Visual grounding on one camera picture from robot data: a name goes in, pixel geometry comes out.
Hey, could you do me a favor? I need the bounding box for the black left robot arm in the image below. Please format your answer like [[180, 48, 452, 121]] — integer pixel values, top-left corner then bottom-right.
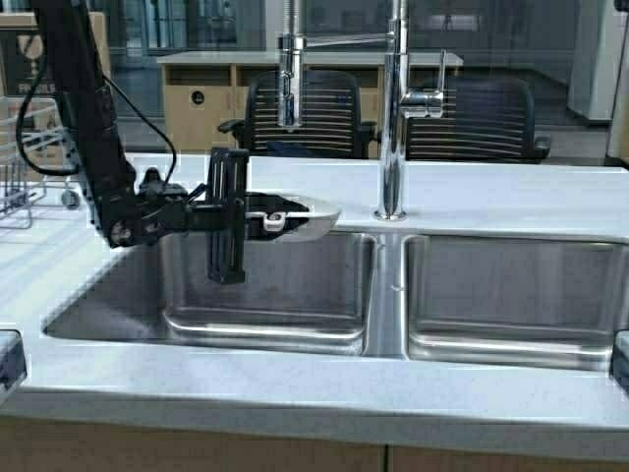
[[31, 1, 312, 284]]

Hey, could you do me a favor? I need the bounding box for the wire dish rack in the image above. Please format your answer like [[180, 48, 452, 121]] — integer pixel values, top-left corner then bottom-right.
[[1, 95, 82, 230]]

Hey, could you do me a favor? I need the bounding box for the black office chair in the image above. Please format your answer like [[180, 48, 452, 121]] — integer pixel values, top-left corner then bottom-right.
[[406, 76, 551, 164], [217, 70, 376, 160]]

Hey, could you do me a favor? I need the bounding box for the chrome kitchen faucet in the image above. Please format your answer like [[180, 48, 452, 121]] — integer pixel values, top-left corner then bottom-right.
[[277, 1, 447, 221]]

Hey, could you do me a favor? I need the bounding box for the wooden shelf unit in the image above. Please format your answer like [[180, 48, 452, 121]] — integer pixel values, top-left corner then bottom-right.
[[156, 48, 464, 154]]

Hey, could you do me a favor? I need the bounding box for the left black office chair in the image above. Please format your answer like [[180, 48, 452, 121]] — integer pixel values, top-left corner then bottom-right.
[[217, 70, 376, 160]]

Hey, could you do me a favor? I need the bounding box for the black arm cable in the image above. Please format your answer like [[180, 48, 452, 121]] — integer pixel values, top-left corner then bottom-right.
[[14, 73, 207, 198]]

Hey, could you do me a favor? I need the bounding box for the right black office chair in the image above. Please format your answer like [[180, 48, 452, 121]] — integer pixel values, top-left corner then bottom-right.
[[406, 76, 551, 164]]

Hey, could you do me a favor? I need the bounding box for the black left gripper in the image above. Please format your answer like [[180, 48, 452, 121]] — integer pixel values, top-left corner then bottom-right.
[[205, 147, 310, 283]]

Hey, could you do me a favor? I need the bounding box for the cardboard box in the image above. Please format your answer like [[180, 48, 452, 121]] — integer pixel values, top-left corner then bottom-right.
[[0, 10, 112, 168]]

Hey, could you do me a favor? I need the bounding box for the steel double sink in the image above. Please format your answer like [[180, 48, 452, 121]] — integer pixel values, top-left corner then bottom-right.
[[44, 232, 628, 371]]

